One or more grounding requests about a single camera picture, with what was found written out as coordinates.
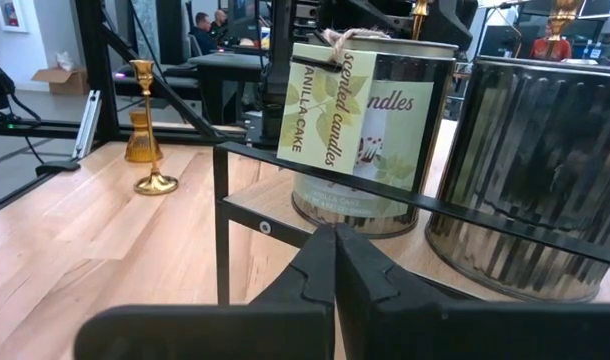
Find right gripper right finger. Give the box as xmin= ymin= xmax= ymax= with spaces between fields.
xmin=336 ymin=223 xmax=610 ymax=360

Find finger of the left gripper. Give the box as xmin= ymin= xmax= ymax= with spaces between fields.
xmin=427 ymin=0 xmax=479 ymax=52
xmin=333 ymin=0 xmax=417 ymax=37

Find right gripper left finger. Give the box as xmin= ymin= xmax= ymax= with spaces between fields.
xmin=73 ymin=224 xmax=338 ymax=360

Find silver scented candle tin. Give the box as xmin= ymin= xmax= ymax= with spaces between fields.
xmin=424 ymin=55 xmax=610 ymax=305
xmin=276 ymin=27 xmax=460 ymax=240

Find amber glass candle holder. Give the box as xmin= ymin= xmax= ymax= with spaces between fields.
xmin=123 ymin=108 xmax=164 ymax=165

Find black monitor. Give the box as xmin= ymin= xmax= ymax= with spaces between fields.
xmin=477 ymin=22 xmax=524 ymax=59

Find person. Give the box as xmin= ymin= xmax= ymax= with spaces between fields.
xmin=209 ymin=8 xmax=231 ymax=39
xmin=528 ymin=22 xmax=574 ymax=62
xmin=189 ymin=10 xmax=219 ymax=56

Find wooden shelf riser black legs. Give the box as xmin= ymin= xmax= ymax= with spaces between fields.
xmin=212 ymin=119 xmax=610 ymax=307

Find dark desk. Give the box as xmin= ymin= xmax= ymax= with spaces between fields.
xmin=187 ymin=51 xmax=269 ymax=126

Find silver aluminium bar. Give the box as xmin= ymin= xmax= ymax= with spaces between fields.
xmin=70 ymin=89 xmax=104 ymax=161

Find cardboard box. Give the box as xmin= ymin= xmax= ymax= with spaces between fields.
xmin=31 ymin=51 xmax=91 ymax=96

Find black aluminium rig frame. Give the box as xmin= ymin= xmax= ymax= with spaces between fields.
xmin=0 ymin=0 xmax=266 ymax=219

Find framed wall picture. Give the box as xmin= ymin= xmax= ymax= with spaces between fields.
xmin=0 ymin=0 xmax=30 ymax=34

